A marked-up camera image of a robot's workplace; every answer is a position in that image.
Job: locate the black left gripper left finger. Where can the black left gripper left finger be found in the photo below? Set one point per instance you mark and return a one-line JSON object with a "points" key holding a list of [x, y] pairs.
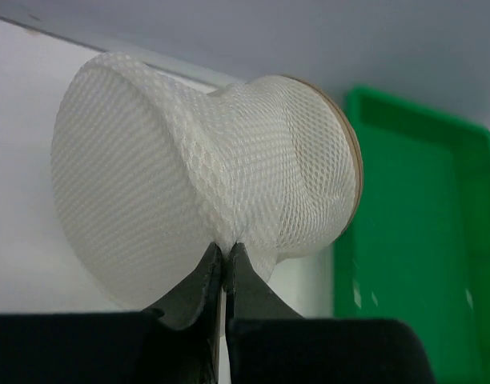
{"points": [[184, 343]]}

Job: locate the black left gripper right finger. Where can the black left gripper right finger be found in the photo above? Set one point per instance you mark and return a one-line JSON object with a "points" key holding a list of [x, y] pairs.
{"points": [[255, 320]]}

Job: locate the white mesh laundry bag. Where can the white mesh laundry bag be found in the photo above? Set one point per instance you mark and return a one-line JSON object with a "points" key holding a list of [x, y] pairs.
{"points": [[147, 172]]}

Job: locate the green plastic tray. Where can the green plastic tray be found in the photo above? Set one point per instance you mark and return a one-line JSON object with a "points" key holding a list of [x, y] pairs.
{"points": [[418, 248]]}

